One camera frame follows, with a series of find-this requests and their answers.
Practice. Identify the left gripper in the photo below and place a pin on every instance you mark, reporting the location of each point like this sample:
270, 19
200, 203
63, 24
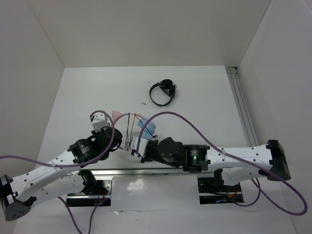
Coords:
96, 133

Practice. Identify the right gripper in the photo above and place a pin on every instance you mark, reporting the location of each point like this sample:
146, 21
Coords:
146, 158

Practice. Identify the pink blue cat-ear headphones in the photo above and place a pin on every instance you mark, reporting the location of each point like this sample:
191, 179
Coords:
149, 132

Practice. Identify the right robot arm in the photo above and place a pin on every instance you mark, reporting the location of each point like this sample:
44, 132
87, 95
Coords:
227, 166

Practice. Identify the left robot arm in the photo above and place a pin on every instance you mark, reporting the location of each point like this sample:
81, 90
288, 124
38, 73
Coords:
63, 175

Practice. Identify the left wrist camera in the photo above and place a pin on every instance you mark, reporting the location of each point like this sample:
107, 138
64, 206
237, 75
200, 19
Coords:
99, 123

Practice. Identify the front aluminium rail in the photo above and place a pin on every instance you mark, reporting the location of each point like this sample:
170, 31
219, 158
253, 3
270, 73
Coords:
148, 172

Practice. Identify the aluminium rail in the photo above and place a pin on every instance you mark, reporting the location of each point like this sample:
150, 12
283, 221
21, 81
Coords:
245, 118
148, 172

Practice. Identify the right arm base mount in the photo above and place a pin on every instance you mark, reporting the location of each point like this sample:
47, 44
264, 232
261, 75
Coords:
209, 193

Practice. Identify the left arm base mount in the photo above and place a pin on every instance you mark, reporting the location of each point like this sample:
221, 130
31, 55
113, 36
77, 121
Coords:
100, 196

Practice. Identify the right side aluminium rail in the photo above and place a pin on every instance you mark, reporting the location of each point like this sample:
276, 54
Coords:
245, 118

